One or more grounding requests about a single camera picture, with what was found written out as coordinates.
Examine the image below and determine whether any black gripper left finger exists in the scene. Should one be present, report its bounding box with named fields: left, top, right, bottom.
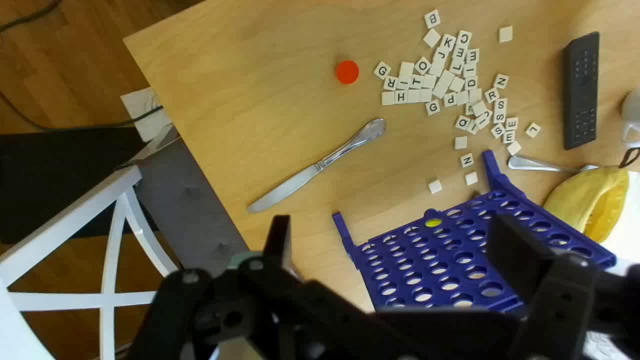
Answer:
left=261, top=213, right=294, bottom=270

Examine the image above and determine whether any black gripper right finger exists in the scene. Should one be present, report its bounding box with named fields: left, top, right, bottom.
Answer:
left=486, top=210, right=561, bottom=309

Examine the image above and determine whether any red game disc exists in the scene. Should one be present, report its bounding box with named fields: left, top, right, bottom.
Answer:
left=335, top=58, right=362, bottom=87

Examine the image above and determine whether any blue connect four rack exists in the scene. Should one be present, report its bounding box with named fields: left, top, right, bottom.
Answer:
left=330, top=149, right=619, bottom=316

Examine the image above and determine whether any silver table knife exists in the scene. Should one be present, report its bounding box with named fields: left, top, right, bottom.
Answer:
left=246, top=117, right=389, bottom=216

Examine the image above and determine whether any grey floor mat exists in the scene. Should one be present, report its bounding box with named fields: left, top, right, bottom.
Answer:
left=137, top=129, right=252, bottom=268

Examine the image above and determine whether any white wooden chair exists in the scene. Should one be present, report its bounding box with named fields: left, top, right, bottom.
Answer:
left=0, top=165, right=182, bottom=360

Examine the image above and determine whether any black remote control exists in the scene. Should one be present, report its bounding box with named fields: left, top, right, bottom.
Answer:
left=561, top=30, right=603, bottom=152

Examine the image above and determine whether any white mug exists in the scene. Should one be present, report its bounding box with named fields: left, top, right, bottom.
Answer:
left=620, top=87, right=640, bottom=151

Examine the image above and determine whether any white paper sheet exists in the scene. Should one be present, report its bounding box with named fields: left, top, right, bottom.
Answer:
left=119, top=87, right=176, bottom=145

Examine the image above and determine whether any black floor cable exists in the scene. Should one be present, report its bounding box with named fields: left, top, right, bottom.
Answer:
left=0, top=89, right=167, bottom=132

